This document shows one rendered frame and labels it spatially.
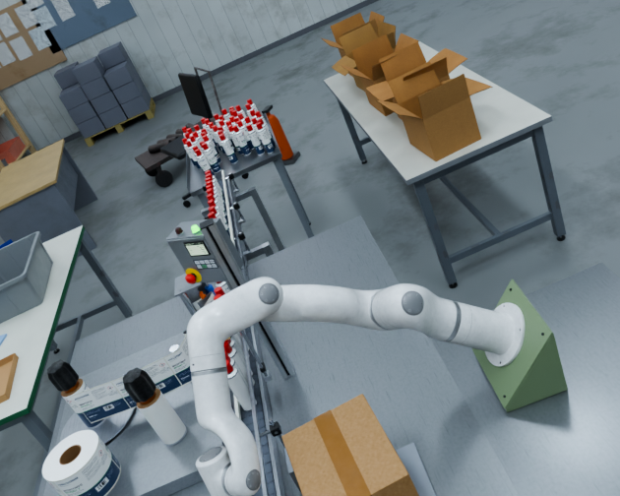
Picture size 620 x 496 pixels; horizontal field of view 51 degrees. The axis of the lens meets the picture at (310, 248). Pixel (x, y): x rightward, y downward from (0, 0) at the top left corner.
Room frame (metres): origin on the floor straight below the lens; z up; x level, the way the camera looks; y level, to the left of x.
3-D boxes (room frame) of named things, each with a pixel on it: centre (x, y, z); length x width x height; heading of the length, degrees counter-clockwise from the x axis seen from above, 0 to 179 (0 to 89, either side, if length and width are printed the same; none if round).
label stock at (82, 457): (1.71, 0.99, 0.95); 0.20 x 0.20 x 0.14
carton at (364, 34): (4.46, -0.91, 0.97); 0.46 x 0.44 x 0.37; 3
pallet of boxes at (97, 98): (10.04, 1.78, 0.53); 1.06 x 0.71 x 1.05; 88
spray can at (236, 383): (1.73, 0.41, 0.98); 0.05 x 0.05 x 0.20
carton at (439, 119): (3.18, -0.91, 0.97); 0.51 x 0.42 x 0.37; 93
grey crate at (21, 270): (3.68, 1.69, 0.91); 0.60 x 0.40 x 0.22; 1
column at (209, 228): (1.86, 0.26, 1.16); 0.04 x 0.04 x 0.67; 88
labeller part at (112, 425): (2.02, 1.00, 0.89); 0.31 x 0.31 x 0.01
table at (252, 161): (4.17, 0.21, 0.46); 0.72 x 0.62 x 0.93; 178
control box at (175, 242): (1.92, 0.32, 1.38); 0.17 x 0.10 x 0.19; 53
